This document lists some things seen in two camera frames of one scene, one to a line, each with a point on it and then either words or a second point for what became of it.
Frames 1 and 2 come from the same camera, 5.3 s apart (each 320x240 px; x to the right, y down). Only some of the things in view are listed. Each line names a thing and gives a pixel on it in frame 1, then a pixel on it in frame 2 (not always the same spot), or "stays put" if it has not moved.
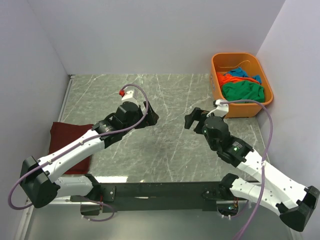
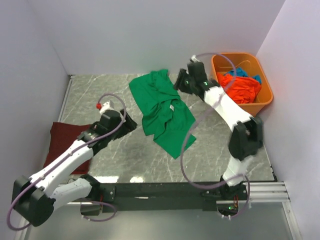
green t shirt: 243,90 -> 166,115
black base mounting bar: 163,196 stays put
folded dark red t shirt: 61,133 stays put
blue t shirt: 240,72 stays put
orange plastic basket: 251,64 stays put
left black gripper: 151,117 -> 127,126
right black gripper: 190,118 -> 179,83
